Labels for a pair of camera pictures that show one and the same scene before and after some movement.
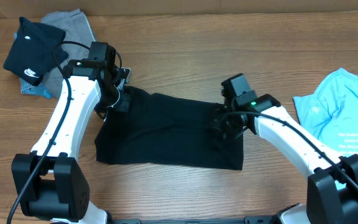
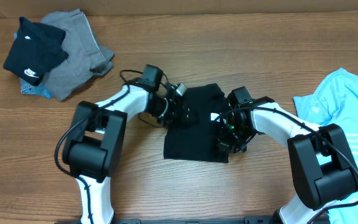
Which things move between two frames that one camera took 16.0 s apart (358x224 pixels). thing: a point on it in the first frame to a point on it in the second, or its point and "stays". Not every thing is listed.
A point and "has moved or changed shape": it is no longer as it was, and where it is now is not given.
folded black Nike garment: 32,53 stays
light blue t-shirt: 342,113 stays
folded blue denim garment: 27,88 stays
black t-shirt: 163,129 has moved or changed shape
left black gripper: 125,105 to 176,116
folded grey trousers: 77,28 stays
